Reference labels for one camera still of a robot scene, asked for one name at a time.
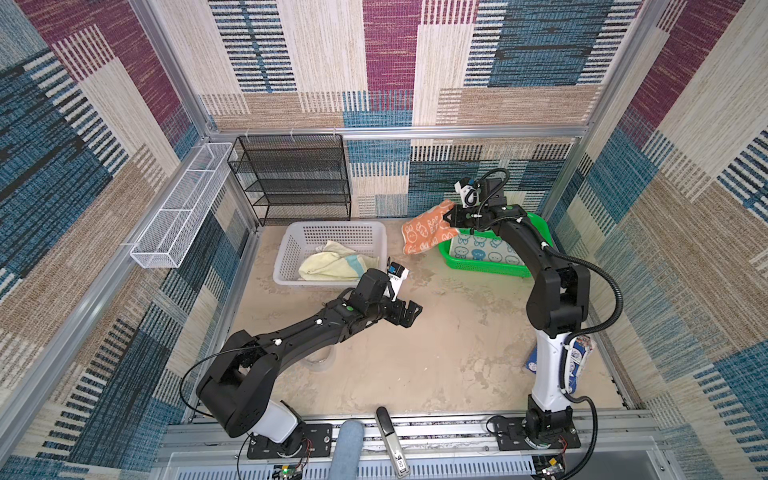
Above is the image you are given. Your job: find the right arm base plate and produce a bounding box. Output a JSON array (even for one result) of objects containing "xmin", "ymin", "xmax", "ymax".
[{"xmin": 485, "ymin": 415, "xmax": 582, "ymax": 451}]

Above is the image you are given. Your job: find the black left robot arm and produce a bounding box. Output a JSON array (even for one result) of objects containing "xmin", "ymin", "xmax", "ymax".
[{"xmin": 196, "ymin": 263, "xmax": 423, "ymax": 451}]

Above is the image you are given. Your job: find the black silver handheld tool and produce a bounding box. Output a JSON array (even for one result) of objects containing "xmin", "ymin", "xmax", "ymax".
[{"xmin": 375, "ymin": 406, "xmax": 410, "ymax": 479}]

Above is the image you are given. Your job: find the blue bunny pattern towel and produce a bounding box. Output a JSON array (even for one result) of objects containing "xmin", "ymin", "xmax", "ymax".
[{"xmin": 448, "ymin": 234, "xmax": 524, "ymax": 266}]

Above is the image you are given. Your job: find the clear tape roll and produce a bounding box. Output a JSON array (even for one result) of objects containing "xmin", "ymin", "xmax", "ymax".
[{"xmin": 302, "ymin": 349, "xmax": 336, "ymax": 373}]

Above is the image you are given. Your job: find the black wire shelf rack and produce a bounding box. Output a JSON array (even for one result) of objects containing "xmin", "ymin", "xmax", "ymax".
[{"xmin": 229, "ymin": 134, "xmax": 352, "ymax": 226}]

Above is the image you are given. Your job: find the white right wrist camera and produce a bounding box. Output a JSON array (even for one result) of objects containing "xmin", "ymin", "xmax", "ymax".
[{"xmin": 454, "ymin": 177, "xmax": 480, "ymax": 208}]

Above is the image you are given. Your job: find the pale yellow towel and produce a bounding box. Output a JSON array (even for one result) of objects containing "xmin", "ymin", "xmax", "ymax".
[{"xmin": 299, "ymin": 241, "xmax": 380, "ymax": 282}]

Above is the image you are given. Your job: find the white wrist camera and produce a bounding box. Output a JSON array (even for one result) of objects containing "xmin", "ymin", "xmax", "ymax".
[
  {"xmin": 385, "ymin": 261, "xmax": 409, "ymax": 300},
  {"xmin": 454, "ymin": 177, "xmax": 480, "ymax": 208}
]

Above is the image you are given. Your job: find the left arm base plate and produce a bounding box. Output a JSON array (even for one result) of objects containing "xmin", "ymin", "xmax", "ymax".
[{"xmin": 246, "ymin": 423, "xmax": 333, "ymax": 460}]

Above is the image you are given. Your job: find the grey blue foam cylinder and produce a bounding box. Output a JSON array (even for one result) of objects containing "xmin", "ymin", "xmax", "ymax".
[{"xmin": 328, "ymin": 420, "xmax": 365, "ymax": 480}]

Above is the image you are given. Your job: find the orange pattern towel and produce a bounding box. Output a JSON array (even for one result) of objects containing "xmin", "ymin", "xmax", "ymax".
[{"xmin": 401, "ymin": 200, "xmax": 459, "ymax": 255}]

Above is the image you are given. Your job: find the black corrugated cable hose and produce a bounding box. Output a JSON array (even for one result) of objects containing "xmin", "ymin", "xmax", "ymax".
[{"xmin": 545, "ymin": 245, "xmax": 625, "ymax": 343}]

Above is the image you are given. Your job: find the green plastic basket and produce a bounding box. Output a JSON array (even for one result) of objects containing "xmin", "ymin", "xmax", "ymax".
[{"xmin": 438, "ymin": 229, "xmax": 531, "ymax": 278}]

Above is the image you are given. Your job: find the white plastic laundry basket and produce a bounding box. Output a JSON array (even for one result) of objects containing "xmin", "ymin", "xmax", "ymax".
[{"xmin": 273, "ymin": 221, "xmax": 388, "ymax": 287}]

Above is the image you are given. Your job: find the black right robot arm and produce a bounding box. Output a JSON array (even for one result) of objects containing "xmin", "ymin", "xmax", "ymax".
[{"xmin": 444, "ymin": 178, "xmax": 590, "ymax": 449}]

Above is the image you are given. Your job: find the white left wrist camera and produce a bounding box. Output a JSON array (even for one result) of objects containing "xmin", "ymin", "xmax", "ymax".
[{"xmin": 385, "ymin": 261, "xmax": 409, "ymax": 300}]

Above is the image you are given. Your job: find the blue printed booklet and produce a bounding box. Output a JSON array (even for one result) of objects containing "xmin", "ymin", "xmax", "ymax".
[{"xmin": 523, "ymin": 333, "xmax": 594, "ymax": 395}]

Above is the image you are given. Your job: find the white wire mesh wall basket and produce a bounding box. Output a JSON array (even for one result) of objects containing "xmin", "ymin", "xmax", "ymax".
[{"xmin": 130, "ymin": 143, "xmax": 233, "ymax": 269}]

